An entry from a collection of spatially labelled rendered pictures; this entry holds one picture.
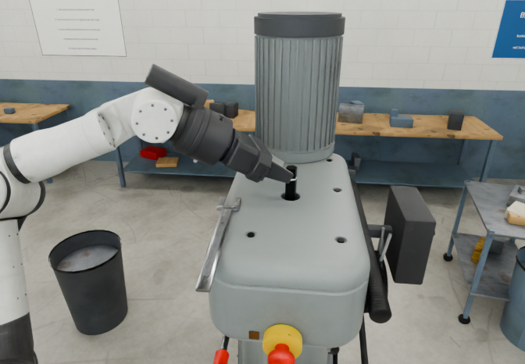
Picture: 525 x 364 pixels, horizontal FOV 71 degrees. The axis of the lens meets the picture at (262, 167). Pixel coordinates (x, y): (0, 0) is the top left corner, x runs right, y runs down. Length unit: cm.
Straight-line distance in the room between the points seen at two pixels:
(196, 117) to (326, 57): 34
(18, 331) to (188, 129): 38
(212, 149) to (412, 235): 63
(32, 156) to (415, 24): 469
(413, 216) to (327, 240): 47
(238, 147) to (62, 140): 26
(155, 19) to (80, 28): 102
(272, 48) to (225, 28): 414
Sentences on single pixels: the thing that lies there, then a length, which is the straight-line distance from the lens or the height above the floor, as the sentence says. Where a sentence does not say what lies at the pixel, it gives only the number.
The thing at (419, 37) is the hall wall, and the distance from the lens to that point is 505.
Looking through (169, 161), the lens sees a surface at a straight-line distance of 501.
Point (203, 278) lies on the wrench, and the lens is 53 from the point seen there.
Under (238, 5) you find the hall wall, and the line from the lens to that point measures 490.
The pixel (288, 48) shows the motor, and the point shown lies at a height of 215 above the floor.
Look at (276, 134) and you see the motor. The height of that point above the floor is 196.
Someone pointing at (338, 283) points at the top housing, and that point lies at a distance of 56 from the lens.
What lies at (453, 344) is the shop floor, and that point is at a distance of 321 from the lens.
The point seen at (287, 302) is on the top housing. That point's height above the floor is 183.
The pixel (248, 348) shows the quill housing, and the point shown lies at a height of 155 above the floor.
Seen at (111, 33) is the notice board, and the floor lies 182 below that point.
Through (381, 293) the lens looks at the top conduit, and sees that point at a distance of 66.
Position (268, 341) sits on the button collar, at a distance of 61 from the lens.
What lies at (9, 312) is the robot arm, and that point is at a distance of 67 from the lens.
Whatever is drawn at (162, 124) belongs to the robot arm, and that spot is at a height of 207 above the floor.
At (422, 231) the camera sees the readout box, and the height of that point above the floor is 169.
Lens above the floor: 224
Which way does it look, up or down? 25 degrees down
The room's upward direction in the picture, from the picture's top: straight up
